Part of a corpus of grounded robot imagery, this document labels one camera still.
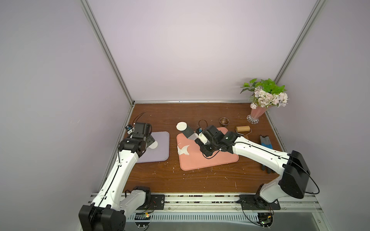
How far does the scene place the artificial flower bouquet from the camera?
2.78 ft

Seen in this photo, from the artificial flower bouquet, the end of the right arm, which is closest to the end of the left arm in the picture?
the end of the right arm

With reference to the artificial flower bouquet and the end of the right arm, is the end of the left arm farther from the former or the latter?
the artificial flower bouquet
